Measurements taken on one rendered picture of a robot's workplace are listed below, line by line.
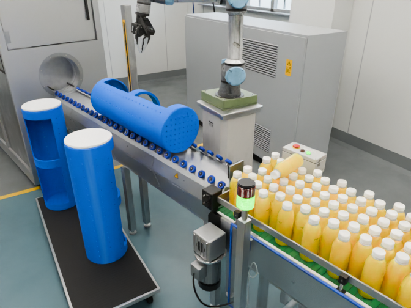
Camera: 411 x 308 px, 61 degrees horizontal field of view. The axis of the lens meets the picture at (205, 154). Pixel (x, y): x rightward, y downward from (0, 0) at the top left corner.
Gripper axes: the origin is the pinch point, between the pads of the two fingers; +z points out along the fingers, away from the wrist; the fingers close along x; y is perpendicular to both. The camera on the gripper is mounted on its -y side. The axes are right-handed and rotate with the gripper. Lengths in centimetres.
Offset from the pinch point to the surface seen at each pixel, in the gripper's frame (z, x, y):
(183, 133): 41, -17, -27
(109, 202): 93, 17, -7
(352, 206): 28, -21, -131
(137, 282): 137, 10, -37
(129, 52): 19, -37, 79
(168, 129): 36.9, -5.5, -26.9
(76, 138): 55, 31, 13
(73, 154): 61, 36, 4
